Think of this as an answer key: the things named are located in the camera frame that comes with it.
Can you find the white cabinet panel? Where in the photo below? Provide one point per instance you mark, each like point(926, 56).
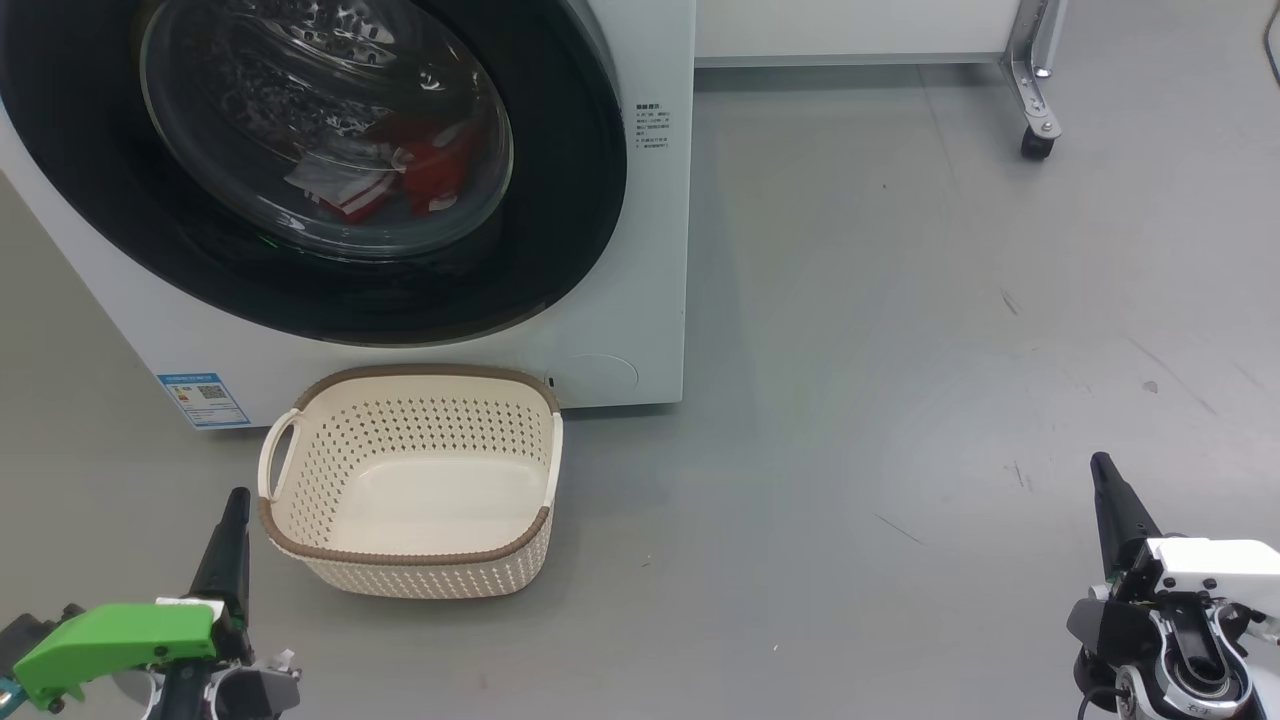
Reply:
point(850, 30)

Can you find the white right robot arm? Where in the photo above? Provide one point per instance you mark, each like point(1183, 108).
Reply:
point(1200, 680)

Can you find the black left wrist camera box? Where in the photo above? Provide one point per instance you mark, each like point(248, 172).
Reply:
point(30, 630)

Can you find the red and white clothes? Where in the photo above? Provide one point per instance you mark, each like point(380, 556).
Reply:
point(435, 170)

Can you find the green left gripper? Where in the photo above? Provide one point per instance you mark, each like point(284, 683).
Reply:
point(110, 640)

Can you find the black round glass washer door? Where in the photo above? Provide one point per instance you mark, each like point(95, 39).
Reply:
point(560, 200)

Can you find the metal cart leg with caster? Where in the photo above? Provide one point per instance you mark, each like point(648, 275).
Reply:
point(1030, 70)

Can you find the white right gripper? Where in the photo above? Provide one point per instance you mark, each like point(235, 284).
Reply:
point(1210, 570)

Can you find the blue energy label sticker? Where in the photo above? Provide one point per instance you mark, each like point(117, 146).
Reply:
point(205, 400)

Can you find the cream perforated laundry basket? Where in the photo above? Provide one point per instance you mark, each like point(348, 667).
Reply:
point(430, 500)

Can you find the white front-load washing machine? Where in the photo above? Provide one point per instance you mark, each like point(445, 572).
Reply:
point(620, 300)

